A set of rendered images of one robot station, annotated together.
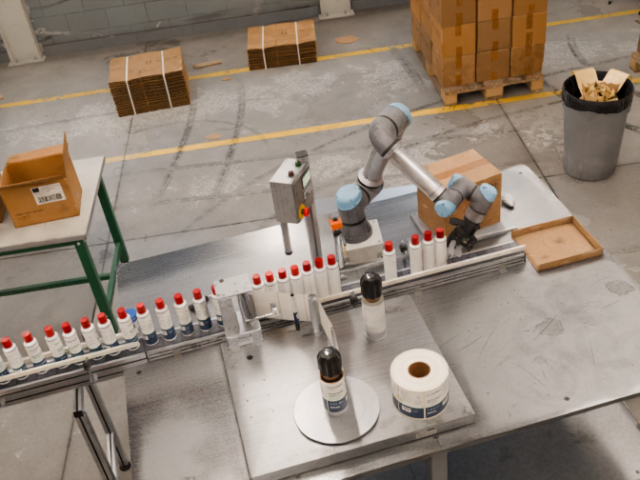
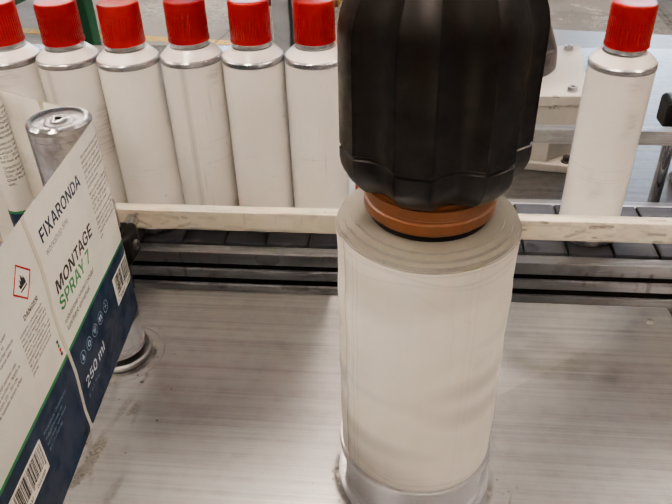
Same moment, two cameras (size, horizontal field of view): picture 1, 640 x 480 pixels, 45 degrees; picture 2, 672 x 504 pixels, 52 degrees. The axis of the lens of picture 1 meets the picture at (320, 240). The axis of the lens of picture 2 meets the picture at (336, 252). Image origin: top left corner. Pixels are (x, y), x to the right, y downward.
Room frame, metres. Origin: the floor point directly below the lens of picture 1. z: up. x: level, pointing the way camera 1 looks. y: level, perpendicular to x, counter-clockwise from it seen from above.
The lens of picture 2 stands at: (1.94, -0.20, 1.23)
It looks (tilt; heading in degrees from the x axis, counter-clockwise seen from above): 35 degrees down; 16
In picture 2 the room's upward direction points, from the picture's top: 2 degrees counter-clockwise
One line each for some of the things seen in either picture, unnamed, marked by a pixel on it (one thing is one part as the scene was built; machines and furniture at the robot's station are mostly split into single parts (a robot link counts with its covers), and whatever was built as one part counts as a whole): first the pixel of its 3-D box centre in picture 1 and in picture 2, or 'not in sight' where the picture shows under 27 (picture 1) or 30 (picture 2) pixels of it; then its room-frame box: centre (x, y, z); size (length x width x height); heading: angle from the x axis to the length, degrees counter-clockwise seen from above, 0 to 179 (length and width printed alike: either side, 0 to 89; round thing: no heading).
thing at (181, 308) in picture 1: (183, 314); not in sight; (2.37, 0.59, 0.98); 0.05 x 0.05 x 0.20
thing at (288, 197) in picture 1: (292, 190); not in sight; (2.54, 0.08, 1.38); 0.17 x 0.10 x 0.19; 155
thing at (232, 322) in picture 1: (238, 310); not in sight; (2.31, 0.36, 1.01); 0.14 x 0.13 x 0.26; 100
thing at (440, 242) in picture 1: (440, 249); not in sight; (2.55, -0.50, 0.98); 0.05 x 0.05 x 0.20
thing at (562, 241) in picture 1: (555, 242); not in sight; (2.64, -1.03, 0.85); 0.30 x 0.26 x 0.04; 100
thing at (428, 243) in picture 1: (429, 251); not in sight; (2.54, -0.44, 0.98); 0.05 x 0.05 x 0.20
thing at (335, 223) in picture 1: (341, 253); not in sight; (2.53, -0.08, 1.05); 0.10 x 0.04 x 0.33; 10
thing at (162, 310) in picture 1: (165, 319); not in sight; (2.35, 0.66, 0.98); 0.05 x 0.05 x 0.20
